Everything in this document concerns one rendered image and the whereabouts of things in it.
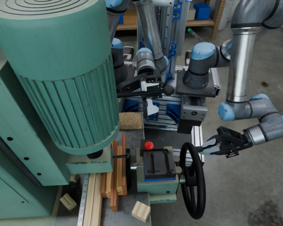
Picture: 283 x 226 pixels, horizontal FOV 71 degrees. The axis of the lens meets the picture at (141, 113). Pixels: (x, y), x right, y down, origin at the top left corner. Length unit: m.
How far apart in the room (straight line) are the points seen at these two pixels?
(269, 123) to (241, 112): 0.10
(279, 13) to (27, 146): 0.84
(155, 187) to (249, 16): 0.63
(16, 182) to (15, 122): 0.21
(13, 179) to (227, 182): 1.57
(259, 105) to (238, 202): 1.05
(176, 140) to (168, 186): 1.03
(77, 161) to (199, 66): 0.79
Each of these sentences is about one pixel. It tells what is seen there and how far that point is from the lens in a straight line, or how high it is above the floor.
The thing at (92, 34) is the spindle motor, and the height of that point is 1.44.
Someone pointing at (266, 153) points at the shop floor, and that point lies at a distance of 2.16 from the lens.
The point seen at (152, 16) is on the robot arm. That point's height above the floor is 1.23.
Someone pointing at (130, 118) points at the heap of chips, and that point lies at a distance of 0.85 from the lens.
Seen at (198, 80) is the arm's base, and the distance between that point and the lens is 1.18.
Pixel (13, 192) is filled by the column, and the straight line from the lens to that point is 0.67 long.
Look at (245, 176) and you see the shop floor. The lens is 1.94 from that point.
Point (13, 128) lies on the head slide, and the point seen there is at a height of 1.25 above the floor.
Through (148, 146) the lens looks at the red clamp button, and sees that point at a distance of 0.65.
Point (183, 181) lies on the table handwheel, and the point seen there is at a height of 0.82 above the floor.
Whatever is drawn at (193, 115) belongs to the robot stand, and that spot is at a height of 0.72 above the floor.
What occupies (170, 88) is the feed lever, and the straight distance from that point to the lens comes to 0.63.
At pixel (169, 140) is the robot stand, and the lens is 1.68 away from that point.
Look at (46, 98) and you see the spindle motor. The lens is 0.38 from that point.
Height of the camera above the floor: 1.57
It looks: 47 degrees down
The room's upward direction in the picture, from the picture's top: straight up
